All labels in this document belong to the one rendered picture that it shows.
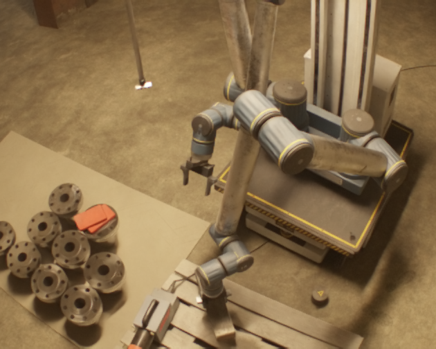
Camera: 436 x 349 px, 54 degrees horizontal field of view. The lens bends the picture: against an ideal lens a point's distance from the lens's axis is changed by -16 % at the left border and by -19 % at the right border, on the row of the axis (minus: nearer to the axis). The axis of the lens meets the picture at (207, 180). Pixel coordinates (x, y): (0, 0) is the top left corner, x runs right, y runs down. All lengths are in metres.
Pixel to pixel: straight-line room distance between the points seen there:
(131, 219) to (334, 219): 1.33
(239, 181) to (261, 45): 0.63
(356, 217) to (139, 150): 1.72
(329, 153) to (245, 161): 0.37
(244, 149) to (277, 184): 0.95
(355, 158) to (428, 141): 1.92
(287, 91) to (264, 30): 0.60
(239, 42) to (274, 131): 0.80
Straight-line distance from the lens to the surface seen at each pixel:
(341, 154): 2.06
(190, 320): 2.75
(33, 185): 3.79
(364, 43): 2.58
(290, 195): 2.92
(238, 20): 2.41
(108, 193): 3.50
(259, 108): 1.91
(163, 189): 3.45
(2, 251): 3.22
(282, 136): 1.81
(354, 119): 2.61
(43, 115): 4.39
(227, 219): 2.32
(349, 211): 2.90
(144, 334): 2.59
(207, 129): 2.31
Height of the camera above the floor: 2.65
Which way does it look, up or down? 50 degrees down
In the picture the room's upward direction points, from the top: 7 degrees counter-clockwise
